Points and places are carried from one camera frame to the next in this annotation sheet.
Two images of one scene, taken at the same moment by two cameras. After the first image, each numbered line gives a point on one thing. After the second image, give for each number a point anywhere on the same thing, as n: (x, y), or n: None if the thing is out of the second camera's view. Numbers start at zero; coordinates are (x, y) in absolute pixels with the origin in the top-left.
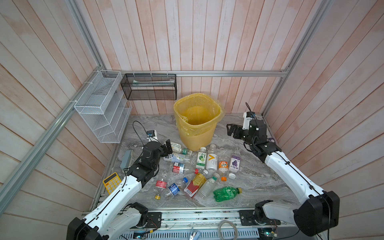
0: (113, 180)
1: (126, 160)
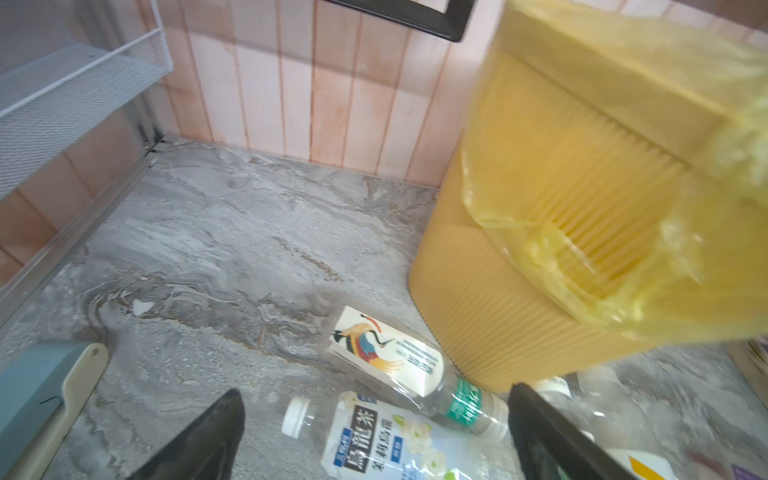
0: None
1: (44, 386)
